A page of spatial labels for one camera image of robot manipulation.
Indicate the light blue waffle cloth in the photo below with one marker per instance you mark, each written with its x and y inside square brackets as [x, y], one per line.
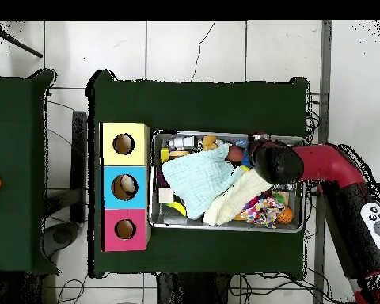
[196, 180]

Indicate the bottle with blue label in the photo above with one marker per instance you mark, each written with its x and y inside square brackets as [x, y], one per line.
[241, 143]

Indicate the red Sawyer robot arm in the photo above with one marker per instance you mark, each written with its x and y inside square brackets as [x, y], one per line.
[329, 164]

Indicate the shallow clear mesh bin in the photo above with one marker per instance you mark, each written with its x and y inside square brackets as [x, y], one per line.
[177, 221]

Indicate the wooden box with three holes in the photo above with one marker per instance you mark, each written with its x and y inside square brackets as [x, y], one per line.
[136, 155]

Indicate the tan plush animal toy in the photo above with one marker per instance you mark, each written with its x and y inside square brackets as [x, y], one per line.
[209, 142]

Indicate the tan cardboard square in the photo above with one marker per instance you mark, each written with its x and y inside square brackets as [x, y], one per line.
[166, 194]

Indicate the small brown toy football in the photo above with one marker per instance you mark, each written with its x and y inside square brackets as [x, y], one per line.
[232, 154]

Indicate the cream knitted cloth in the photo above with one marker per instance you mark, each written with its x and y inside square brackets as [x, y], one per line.
[237, 196]

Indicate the blue spiky rubber ball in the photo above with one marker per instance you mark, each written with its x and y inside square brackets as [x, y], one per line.
[245, 160]

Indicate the dark green table cloth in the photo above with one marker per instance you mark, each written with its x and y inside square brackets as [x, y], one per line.
[193, 104]

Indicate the colourful patterned cloth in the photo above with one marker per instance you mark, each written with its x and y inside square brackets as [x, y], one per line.
[261, 212]

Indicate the small orange basketball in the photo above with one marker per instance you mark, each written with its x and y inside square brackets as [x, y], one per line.
[285, 216]

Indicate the black floor beam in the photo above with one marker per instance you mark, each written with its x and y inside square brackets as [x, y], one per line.
[79, 158]

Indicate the grey floor foot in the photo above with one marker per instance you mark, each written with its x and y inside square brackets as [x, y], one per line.
[63, 234]

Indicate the dark green side table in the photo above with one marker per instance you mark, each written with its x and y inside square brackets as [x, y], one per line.
[15, 126]

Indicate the black tripod leg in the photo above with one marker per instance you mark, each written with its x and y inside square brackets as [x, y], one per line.
[22, 47]

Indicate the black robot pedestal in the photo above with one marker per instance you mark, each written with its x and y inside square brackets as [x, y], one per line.
[190, 291]

